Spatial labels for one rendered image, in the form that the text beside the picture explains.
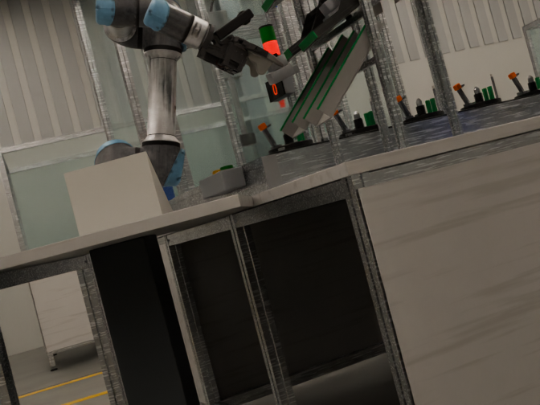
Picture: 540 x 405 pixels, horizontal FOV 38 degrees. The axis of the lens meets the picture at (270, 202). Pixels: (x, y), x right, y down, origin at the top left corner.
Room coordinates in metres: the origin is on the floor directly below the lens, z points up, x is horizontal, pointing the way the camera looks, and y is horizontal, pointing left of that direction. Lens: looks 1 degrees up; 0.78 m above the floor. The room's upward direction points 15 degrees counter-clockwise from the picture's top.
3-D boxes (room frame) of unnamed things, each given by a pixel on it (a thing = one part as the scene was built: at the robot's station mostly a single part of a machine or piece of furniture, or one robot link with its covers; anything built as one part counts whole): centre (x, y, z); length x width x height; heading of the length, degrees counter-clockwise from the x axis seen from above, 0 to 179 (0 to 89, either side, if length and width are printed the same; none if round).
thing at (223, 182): (2.41, 0.13, 0.93); 0.21 x 0.07 x 0.06; 24
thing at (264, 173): (2.61, 0.15, 0.91); 0.89 x 0.06 x 0.11; 24
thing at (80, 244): (2.26, 0.38, 0.84); 0.90 x 0.70 x 0.03; 176
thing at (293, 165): (2.62, -0.55, 0.91); 1.24 x 0.33 x 0.10; 114
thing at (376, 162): (2.60, -0.51, 0.84); 1.50 x 1.41 x 0.03; 24
